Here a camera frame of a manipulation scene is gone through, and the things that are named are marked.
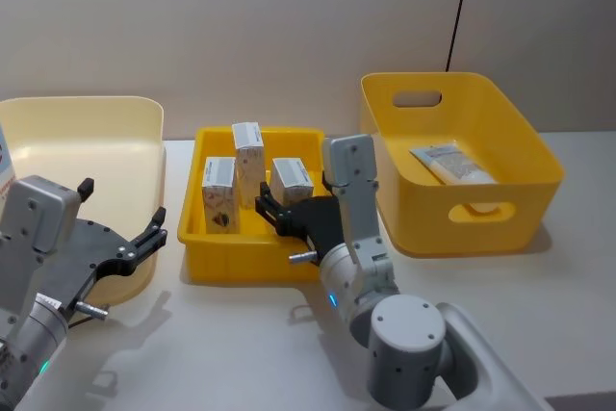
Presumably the white carton with dark print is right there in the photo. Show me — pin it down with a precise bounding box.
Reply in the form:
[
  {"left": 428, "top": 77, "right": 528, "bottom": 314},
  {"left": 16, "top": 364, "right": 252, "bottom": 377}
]
[{"left": 200, "top": 155, "right": 241, "bottom": 235}]

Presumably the yellow plastic basket with handles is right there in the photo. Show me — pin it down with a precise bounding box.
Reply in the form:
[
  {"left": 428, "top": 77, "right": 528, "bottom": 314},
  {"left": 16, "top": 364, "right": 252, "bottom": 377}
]
[{"left": 359, "top": 71, "right": 567, "bottom": 256}]

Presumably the shallow yellow plastic tray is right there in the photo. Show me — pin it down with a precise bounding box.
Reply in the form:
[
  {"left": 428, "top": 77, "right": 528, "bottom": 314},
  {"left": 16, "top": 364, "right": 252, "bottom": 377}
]
[{"left": 176, "top": 126, "right": 334, "bottom": 285}]

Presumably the white box with red print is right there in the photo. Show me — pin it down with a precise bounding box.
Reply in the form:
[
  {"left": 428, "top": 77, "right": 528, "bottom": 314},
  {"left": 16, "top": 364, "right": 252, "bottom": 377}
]
[{"left": 0, "top": 124, "right": 17, "bottom": 201}]

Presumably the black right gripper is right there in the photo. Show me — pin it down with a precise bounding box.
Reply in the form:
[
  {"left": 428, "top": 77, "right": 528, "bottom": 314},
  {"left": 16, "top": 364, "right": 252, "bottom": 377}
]
[{"left": 254, "top": 170, "right": 345, "bottom": 266}]

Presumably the white cosmetic tube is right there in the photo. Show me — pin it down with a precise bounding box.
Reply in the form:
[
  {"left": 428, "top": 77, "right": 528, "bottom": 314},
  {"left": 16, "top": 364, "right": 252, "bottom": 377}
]
[{"left": 408, "top": 142, "right": 500, "bottom": 216}]

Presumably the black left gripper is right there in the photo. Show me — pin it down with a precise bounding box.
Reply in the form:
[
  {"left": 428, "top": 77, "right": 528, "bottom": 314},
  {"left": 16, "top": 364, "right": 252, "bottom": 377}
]
[{"left": 37, "top": 177, "right": 169, "bottom": 311}]

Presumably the thin black cable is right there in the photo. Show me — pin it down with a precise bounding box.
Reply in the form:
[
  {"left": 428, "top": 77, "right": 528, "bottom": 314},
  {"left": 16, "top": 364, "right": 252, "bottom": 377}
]
[{"left": 444, "top": 0, "right": 475, "bottom": 73}]

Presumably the cream plastic bin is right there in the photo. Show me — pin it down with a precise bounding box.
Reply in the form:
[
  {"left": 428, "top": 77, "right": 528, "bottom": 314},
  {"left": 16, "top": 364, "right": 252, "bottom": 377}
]
[{"left": 0, "top": 95, "right": 167, "bottom": 309}]

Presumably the short white carton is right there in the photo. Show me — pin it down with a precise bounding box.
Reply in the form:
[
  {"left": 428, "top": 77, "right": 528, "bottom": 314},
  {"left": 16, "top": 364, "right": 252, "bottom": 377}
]
[{"left": 270, "top": 157, "right": 316, "bottom": 206}]

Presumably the tall white carton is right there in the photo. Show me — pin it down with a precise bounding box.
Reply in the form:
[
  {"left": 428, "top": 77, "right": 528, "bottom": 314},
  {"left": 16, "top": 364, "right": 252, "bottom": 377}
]
[{"left": 231, "top": 120, "right": 268, "bottom": 211}]

